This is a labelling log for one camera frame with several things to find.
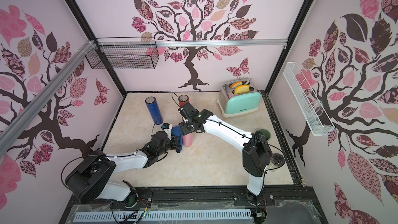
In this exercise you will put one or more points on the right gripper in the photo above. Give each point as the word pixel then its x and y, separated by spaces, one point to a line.
pixel 185 124

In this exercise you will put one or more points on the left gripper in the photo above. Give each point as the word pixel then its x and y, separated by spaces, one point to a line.
pixel 174 140

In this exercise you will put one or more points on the pink thermos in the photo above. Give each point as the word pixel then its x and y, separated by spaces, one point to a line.
pixel 187 140

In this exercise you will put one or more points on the blue microfiber cloth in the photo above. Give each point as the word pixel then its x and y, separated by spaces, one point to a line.
pixel 178 135

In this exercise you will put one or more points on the red thermos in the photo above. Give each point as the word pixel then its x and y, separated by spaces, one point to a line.
pixel 183 99

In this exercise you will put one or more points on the blue thermos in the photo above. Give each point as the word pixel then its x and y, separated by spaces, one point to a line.
pixel 154 110

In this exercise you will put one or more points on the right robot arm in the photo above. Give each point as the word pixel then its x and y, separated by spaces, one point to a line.
pixel 254 147

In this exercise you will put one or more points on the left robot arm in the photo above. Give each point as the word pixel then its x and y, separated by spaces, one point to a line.
pixel 91 179

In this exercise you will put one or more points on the mint green toaster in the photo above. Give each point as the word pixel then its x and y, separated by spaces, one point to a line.
pixel 233 105

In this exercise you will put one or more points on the toast slice rear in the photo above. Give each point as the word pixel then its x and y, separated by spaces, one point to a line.
pixel 236 84

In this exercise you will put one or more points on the toast slice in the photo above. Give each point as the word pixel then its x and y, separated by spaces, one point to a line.
pixel 241 89
pixel 236 84

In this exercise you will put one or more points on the toast slice front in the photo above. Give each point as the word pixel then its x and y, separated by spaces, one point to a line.
pixel 241 89

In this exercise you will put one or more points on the green ceramic cup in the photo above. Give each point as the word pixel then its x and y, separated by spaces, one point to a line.
pixel 265 133

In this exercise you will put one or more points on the clear glass jar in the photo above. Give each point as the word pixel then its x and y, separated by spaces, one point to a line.
pixel 277 160

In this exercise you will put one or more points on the white slotted cable duct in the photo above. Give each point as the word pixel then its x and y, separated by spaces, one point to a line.
pixel 160 216

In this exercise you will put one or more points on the black wire basket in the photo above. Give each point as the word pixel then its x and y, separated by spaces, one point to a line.
pixel 124 53

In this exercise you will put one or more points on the aluminium rail back wall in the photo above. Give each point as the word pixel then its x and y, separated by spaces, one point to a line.
pixel 199 43

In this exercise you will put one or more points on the aluminium rail wall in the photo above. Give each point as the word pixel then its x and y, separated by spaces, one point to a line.
pixel 199 43
pixel 15 129

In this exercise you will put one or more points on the aluminium rail left wall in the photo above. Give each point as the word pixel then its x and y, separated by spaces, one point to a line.
pixel 15 129

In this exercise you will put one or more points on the white wire shelf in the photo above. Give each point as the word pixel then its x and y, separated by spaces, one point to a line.
pixel 300 82

